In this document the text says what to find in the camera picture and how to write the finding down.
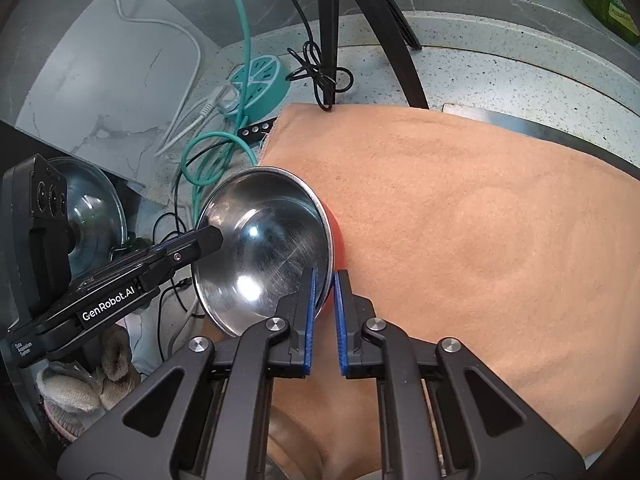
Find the orange towel mat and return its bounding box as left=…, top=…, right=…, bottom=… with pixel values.
left=259, top=104, right=639, bottom=456

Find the white cable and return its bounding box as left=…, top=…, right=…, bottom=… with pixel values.
left=71, top=0, right=237, bottom=157

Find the teal cable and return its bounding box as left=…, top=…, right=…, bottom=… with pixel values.
left=179, top=0, right=260, bottom=212

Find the teal round power strip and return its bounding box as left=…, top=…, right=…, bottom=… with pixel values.
left=224, top=54, right=291, bottom=122

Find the left gloved hand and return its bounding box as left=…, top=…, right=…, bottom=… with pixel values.
left=36, top=325, right=141, bottom=442

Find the red steel small bowl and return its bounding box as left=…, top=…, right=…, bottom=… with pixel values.
left=192, top=166, right=344, bottom=337

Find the black cable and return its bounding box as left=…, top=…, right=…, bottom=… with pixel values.
left=269, top=0, right=356, bottom=112

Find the green dish soap bottle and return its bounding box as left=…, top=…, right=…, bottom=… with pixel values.
left=582, top=0, right=639, bottom=46

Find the glass pot lid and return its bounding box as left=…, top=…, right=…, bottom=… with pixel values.
left=49, top=157, right=128, bottom=278

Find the black tripod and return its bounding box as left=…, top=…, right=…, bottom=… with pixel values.
left=318, top=0, right=428, bottom=110

